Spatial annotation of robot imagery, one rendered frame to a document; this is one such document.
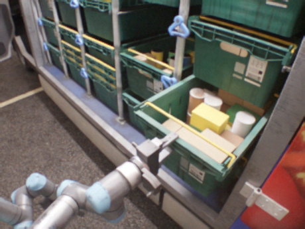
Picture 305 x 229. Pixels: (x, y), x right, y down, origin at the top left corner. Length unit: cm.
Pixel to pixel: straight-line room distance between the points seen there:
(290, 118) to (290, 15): 30
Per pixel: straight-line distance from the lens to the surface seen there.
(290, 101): 59
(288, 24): 73
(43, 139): 254
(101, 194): 55
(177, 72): 93
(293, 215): 82
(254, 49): 76
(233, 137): 85
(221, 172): 63
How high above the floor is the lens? 162
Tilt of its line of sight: 38 degrees down
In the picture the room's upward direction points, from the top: 3 degrees clockwise
